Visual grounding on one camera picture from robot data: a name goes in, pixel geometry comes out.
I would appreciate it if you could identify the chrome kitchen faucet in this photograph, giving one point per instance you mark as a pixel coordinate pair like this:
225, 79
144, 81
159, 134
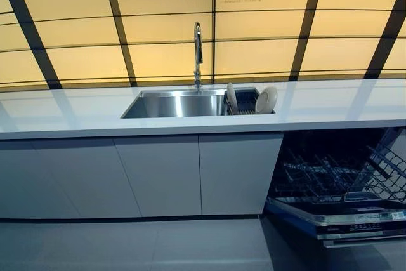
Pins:
198, 58

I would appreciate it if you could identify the black dish drying rack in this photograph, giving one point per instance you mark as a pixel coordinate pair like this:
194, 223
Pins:
244, 101

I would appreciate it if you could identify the stainless steel sink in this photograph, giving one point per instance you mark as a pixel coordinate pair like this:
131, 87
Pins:
177, 104

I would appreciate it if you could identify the beige round plate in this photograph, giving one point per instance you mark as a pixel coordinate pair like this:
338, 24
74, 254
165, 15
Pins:
266, 99

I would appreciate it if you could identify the grey cabinet door wide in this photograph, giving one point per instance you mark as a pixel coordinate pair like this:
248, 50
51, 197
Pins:
63, 179

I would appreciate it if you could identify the open dishwasher door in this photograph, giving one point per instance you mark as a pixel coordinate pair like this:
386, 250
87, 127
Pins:
349, 217

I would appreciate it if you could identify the beige plate standing edge-on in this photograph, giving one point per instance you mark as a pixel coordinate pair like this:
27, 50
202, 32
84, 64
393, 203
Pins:
231, 98

